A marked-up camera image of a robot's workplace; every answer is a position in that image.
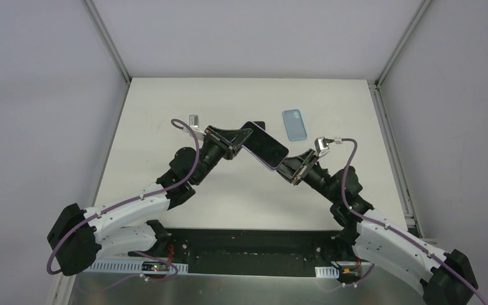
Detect purple-edged black smartphone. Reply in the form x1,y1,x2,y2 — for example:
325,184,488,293
241,122,290,169

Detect light blue phone case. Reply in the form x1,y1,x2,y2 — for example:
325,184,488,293
282,109,308,142

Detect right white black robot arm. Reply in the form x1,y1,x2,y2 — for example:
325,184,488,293
277,149,478,304

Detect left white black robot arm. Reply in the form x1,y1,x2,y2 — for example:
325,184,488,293
46,124,252,276

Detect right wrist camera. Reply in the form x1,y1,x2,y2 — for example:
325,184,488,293
314,137,333,159

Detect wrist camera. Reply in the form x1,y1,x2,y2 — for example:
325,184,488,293
188,114,205,140
314,137,333,159

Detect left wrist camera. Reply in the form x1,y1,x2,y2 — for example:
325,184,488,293
188,114,205,140

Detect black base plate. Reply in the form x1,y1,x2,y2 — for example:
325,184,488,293
146,229,363,277

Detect right white cable duct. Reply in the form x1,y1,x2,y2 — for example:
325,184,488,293
315,266,340,279

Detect right aluminium frame post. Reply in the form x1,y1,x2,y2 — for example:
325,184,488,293
374,0,434,90

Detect aluminium frame post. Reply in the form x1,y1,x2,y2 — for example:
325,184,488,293
82,0,132,86
374,0,434,90

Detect left aluminium frame post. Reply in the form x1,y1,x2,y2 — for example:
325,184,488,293
82,0,132,86

